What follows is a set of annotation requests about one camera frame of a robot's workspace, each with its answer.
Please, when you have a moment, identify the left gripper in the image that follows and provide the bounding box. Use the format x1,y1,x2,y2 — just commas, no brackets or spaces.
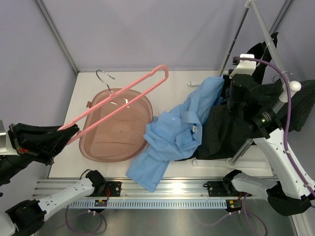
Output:
0,121,80,185

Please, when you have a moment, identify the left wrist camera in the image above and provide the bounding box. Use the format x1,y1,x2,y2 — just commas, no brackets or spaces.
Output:
0,120,17,155

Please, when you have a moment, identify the aluminium mounting rail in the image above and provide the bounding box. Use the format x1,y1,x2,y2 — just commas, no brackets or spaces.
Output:
31,178,300,200

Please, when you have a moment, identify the black shirt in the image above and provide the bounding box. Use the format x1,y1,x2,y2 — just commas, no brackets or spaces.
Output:
174,32,280,162

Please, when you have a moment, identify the light blue shirt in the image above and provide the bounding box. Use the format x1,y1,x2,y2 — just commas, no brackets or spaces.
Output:
126,77,224,192

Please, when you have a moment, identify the pink translucent plastic basin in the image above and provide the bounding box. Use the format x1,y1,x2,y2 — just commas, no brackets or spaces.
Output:
79,89,153,162

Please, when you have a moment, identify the light blue cable duct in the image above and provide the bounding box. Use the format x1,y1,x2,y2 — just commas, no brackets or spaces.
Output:
69,199,227,209

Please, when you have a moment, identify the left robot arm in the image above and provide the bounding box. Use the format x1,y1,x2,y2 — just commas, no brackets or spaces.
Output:
0,123,106,236

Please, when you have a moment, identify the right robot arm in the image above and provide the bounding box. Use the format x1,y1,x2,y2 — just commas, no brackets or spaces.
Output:
222,74,315,216

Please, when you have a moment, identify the pink hanger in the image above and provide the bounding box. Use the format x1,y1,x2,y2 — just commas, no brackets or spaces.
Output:
58,65,169,145

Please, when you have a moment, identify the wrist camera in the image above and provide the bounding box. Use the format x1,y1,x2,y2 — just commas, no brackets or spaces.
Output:
229,54,256,79
0,120,17,155

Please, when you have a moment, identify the white clothes rack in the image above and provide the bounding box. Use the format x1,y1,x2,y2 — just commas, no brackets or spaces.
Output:
192,0,301,170

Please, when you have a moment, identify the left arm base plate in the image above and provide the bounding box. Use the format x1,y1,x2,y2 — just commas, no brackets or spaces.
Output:
87,181,122,197

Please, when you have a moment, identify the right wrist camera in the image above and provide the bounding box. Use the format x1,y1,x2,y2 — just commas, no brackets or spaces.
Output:
229,54,256,79

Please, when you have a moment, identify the hanger wire hook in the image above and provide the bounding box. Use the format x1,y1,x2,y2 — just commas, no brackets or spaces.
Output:
263,41,278,62
272,71,293,83

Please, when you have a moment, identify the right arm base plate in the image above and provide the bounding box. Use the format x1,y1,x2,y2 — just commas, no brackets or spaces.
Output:
203,180,240,197

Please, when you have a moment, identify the dark striped shirt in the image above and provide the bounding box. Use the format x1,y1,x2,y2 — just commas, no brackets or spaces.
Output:
194,80,315,160

